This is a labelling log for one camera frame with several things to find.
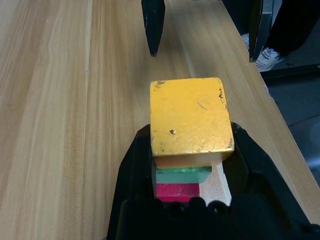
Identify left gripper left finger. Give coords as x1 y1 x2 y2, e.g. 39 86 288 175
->
107 123 157 240

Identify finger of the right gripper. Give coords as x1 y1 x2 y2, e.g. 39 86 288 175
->
141 0 166 57
248 0 265 63

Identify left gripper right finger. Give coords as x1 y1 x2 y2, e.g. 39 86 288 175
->
222 121 313 226

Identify red wooden block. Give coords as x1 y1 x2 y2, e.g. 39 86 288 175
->
155 183 201 203

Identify green wooden block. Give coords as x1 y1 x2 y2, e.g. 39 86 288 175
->
155 166 213 185

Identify yellow wooden block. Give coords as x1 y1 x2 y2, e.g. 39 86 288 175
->
149 76 236 169

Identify white mesh shoe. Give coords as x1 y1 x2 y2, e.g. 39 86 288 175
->
241 32 286 72

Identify person leg black trousers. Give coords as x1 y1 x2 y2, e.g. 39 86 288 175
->
268 0 320 57

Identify black bar on floor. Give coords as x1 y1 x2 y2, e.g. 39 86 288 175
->
259 63 320 81

